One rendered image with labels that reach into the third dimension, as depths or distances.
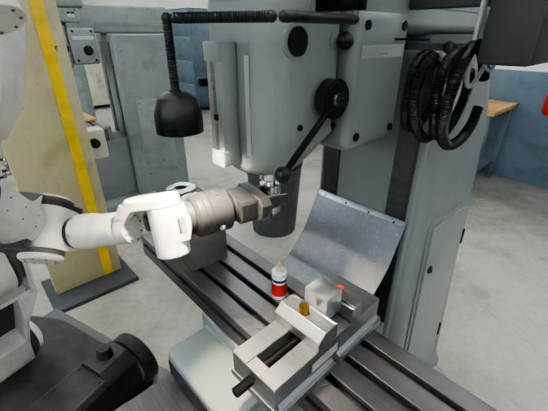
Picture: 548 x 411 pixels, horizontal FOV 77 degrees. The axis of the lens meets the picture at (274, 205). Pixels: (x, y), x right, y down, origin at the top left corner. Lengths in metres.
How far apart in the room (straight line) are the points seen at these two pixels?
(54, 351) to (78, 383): 0.22
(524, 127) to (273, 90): 4.37
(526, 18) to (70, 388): 1.41
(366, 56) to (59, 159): 1.95
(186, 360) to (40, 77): 1.74
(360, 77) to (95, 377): 1.15
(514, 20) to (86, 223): 0.81
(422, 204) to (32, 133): 1.99
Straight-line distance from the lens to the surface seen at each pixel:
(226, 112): 0.62
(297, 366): 0.71
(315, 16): 0.50
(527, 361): 2.41
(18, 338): 1.32
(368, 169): 1.04
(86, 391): 1.31
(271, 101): 0.59
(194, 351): 0.99
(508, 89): 4.83
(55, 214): 0.80
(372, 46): 0.73
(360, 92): 0.72
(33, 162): 2.34
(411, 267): 1.11
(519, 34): 0.69
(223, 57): 0.61
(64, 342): 1.52
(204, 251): 1.04
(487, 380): 2.21
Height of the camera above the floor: 1.56
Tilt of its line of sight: 27 degrees down
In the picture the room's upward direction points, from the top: straight up
